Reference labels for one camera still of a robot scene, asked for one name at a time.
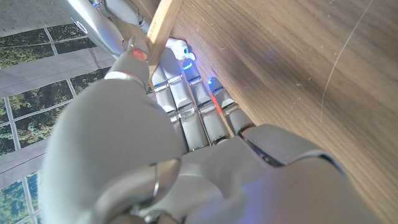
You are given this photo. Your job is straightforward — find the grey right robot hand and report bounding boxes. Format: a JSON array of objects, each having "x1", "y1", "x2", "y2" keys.
[{"x1": 67, "y1": 0, "x2": 158, "y2": 57}]

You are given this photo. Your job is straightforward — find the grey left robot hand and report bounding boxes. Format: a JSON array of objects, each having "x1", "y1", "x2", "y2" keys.
[{"x1": 40, "y1": 35, "x2": 379, "y2": 224}]

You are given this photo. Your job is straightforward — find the printed window backdrop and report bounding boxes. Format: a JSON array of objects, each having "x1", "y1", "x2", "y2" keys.
[{"x1": 0, "y1": 23, "x2": 125, "y2": 224}]

